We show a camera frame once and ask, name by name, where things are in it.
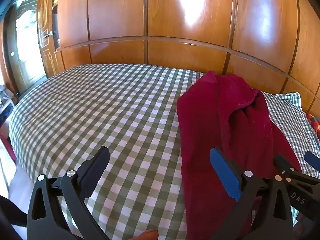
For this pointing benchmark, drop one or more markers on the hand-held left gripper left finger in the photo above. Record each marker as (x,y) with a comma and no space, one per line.
(96,170)

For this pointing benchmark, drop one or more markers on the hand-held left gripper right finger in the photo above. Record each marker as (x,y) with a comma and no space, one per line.
(225,172)

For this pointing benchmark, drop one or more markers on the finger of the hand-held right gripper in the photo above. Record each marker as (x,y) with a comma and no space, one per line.
(300,187)
(312,160)

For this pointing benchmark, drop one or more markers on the dark red garment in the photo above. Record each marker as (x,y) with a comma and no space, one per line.
(212,120)

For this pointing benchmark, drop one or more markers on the person's left hand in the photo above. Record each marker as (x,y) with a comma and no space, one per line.
(147,235)

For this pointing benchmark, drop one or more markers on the red plaid pillow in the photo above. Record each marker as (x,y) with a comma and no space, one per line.
(314,125)

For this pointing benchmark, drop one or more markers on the green checked pillow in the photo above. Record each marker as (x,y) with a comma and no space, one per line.
(287,112)

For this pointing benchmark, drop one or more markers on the bed with green checked sheet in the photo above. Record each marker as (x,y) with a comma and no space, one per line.
(100,110)

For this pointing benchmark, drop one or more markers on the maroon fabric item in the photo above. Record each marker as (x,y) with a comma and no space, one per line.
(6,147)

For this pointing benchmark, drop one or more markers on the wooden door with inlay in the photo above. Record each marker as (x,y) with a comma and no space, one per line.
(48,55)

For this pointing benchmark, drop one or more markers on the wood framed glazed door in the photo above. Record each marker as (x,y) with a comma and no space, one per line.
(27,50)

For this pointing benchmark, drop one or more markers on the wooden wardrobe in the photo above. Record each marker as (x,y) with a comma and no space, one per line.
(187,17)

